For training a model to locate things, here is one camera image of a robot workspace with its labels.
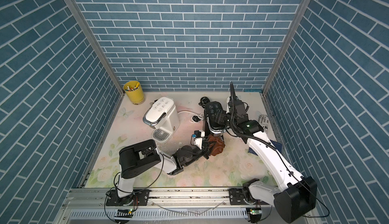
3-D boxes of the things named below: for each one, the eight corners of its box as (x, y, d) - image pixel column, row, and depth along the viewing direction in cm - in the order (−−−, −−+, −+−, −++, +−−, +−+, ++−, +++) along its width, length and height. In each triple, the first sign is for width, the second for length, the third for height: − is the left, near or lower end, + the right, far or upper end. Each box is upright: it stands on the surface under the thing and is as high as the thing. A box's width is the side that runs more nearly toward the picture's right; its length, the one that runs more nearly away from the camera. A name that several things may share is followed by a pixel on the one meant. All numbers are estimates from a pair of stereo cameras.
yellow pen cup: (128, 104, 114) (120, 90, 103) (132, 95, 121) (125, 80, 109) (143, 105, 114) (137, 90, 103) (147, 95, 121) (141, 80, 109)
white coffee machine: (151, 140, 95) (140, 119, 78) (165, 117, 107) (158, 94, 89) (169, 145, 93) (161, 125, 75) (180, 121, 105) (176, 99, 87)
